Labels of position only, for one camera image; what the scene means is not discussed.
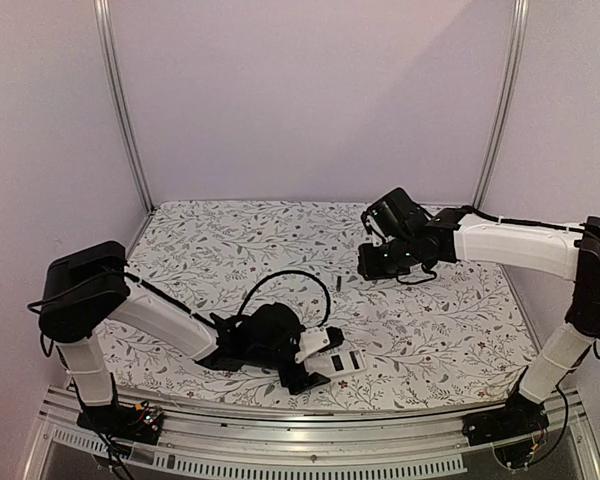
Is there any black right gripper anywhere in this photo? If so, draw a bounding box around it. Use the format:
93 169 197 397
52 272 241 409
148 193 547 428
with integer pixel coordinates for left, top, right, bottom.
359 234 418 280

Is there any white remote control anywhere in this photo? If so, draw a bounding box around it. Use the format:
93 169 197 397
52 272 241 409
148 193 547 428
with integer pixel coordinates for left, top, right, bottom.
307 350 367 379

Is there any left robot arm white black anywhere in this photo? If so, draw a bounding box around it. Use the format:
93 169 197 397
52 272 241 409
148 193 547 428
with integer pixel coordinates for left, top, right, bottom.
27 241 344 434

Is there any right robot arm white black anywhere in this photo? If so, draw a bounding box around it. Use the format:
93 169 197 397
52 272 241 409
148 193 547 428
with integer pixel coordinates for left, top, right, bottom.
358 188 600 436

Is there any floral patterned table mat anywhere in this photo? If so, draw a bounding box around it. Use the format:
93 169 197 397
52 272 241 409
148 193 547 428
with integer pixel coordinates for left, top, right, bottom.
98 201 536 411

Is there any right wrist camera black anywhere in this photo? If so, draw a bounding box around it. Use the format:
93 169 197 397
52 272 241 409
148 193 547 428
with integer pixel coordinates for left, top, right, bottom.
361 210 386 247

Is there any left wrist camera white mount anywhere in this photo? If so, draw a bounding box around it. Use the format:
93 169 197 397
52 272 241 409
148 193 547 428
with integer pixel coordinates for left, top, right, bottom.
295 327 344 364

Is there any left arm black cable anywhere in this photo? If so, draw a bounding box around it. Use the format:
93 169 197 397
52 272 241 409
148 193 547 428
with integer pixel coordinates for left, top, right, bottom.
237 270 332 331

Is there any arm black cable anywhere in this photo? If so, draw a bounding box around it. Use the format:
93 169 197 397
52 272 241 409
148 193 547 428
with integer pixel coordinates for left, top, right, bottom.
462 204 589 234
237 270 332 331

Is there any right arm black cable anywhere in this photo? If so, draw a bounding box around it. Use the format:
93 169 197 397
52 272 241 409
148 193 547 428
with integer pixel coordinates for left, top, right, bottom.
462 204 589 234

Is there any aluminium front rail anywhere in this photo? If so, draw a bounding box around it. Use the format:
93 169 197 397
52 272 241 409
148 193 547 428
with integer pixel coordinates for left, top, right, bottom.
22 387 600 479

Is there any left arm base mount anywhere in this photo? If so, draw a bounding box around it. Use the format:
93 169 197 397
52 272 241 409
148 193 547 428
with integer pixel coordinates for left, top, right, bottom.
77 401 164 445

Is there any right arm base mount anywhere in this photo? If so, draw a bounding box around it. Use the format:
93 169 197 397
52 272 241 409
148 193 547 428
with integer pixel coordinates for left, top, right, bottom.
462 393 549 469

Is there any right aluminium frame post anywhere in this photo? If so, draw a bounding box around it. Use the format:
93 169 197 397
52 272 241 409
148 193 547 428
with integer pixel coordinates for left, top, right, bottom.
472 0 529 209

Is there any aluminium frame post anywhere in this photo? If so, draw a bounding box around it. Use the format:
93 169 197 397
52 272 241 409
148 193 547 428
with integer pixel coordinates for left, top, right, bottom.
93 0 155 215
472 0 529 209

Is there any left aluminium frame post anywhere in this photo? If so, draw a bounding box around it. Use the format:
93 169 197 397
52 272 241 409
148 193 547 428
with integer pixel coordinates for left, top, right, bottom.
93 0 155 215

